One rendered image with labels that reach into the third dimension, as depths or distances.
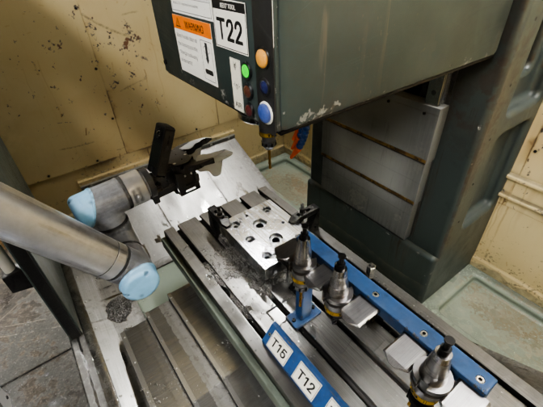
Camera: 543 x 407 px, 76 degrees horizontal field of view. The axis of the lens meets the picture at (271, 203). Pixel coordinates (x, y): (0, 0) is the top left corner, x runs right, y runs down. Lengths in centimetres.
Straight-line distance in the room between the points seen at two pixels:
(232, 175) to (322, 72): 148
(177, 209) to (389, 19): 143
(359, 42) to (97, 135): 147
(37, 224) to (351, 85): 54
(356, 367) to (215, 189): 122
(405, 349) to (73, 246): 60
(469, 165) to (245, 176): 121
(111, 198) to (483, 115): 95
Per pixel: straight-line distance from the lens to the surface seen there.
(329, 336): 107
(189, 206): 185
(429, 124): 114
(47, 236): 64
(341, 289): 72
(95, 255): 68
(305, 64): 54
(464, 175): 119
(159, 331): 136
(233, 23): 58
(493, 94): 109
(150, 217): 183
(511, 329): 169
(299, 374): 98
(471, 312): 168
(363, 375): 103
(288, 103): 53
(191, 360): 124
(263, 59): 52
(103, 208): 78
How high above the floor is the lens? 181
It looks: 37 degrees down
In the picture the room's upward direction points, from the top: 3 degrees counter-clockwise
